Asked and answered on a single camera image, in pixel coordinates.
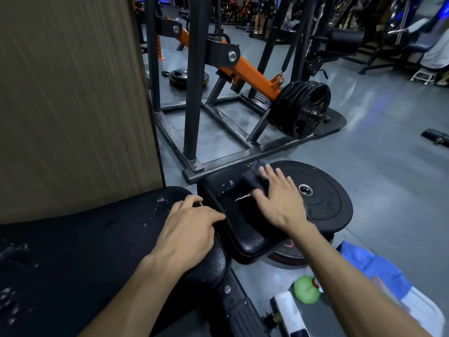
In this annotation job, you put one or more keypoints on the person's right hand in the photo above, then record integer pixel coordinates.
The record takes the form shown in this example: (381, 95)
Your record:
(284, 207)

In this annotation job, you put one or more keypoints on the person's left hand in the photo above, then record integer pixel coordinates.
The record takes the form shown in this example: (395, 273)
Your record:
(184, 238)

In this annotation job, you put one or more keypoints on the person's right little finger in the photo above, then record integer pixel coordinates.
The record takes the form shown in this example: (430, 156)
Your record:
(293, 187)

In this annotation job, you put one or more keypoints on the person's left fingers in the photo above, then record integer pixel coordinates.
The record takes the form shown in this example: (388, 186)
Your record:
(201, 210)

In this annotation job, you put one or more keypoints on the person's right thumb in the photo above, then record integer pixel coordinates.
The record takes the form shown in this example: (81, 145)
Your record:
(261, 199)

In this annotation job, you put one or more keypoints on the person's right middle finger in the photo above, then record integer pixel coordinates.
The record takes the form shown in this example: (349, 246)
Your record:
(273, 177)

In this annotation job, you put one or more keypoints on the black cleaning cloth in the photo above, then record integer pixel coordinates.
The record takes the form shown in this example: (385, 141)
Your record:
(254, 180)

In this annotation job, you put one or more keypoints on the large black bench pad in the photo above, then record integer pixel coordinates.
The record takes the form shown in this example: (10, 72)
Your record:
(70, 263)

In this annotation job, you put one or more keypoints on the person's left forearm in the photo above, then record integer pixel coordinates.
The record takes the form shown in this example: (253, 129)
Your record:
(140, 298)

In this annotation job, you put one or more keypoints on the person's right forearm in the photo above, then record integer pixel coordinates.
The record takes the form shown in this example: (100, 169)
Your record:
(350, 291)

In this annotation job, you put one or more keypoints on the small black seat pad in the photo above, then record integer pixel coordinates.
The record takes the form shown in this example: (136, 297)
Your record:
(242, 228)

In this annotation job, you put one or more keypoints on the black rubber bumper plate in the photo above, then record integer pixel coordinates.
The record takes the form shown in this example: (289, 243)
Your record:
(326, 203)

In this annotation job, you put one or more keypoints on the black plate with red print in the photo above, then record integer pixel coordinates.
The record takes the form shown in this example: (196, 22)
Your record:
(291, 254)

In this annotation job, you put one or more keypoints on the stack of black weight plates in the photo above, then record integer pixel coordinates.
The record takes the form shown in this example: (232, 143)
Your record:
(301, 108)

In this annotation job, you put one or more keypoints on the green round cap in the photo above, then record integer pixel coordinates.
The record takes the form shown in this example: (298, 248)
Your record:
(306, 290)

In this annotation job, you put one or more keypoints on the blue cloth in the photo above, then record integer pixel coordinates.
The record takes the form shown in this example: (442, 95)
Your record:
(371, 264)

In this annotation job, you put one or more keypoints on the white plastic container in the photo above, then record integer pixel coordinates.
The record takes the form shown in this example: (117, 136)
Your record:
(289, 315)

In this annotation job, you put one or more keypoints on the black and yellow weight plate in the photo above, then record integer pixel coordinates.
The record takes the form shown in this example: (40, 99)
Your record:
(179, 78)

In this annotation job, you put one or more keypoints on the black flat bar attachment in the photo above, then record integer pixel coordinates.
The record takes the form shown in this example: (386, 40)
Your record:
(436, 136)

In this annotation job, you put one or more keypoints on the black roller pad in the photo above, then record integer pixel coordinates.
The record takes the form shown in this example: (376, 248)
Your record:
(347, 40)

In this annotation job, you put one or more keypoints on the brown wooden panel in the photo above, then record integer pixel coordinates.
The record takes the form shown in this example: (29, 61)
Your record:
(70, 101)

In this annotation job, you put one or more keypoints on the white step stool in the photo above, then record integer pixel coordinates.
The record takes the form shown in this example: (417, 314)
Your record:
(423, 76)

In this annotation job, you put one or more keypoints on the black steel machine frame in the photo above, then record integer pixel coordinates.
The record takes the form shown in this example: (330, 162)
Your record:
(193, 84)

